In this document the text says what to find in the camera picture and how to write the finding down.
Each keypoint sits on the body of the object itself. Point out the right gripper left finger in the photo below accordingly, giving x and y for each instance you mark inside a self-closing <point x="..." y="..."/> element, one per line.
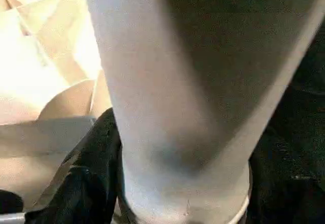
<point x="89" y="170"/>

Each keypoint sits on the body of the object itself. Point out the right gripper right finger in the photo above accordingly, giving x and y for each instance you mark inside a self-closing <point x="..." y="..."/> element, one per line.
<point x="284" y="183"/>

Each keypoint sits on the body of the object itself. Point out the white plastic table top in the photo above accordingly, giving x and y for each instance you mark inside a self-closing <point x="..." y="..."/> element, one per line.
<point x="38" y="56"/>

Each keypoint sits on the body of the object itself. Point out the white plastic table leg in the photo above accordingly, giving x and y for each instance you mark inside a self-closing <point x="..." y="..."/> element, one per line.
<point x="190" y="81"/>

